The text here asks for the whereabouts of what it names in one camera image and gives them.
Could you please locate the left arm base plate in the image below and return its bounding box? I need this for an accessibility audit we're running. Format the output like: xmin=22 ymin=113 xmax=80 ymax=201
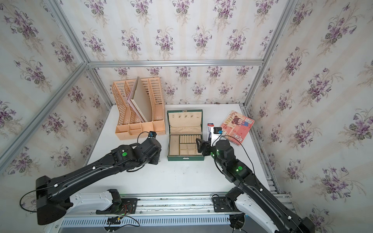
xmin=96 ymin=189 xmax=138 ymax=215

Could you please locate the beige folder in organizer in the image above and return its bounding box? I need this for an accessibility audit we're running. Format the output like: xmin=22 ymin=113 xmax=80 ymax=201
xmin=127 ymin=77 xmax=153 ymax=122

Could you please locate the green jewelry box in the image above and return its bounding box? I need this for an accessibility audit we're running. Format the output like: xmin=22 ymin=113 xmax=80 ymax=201
xmin=167 ymin=109 xmax=204 ymax=161

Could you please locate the peach plastic file organizer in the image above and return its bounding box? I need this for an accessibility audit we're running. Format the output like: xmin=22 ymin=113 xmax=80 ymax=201
xmin=112 ymin=77 xmax=166 ymax=140

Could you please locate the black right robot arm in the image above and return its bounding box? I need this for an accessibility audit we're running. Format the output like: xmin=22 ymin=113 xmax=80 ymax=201
xmin=196 ymin=139 xmax=316 ymax=233

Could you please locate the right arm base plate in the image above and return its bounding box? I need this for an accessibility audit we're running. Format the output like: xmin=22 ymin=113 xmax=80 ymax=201
xmin=211 ymin=194 xmax=235 ymax=213

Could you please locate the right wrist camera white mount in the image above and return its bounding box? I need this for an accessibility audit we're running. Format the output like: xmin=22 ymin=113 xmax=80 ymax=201
xmin=209 ymin=127 xmax=222 ymax=147

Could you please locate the pink cartoon spiral notebook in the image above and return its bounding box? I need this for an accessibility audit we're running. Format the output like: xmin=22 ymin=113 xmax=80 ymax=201
xmin=220 ymin=111 xmax=255 ymax=146

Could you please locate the aluminium front rail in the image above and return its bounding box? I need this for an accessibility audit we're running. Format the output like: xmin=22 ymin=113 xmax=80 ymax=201
xmin=58 ymin=192 xmax=295 ymax=217

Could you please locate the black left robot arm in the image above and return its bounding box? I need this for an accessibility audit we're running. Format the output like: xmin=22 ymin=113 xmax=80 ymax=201
xmin=36 ymin=137 xmax=162 ymax=225

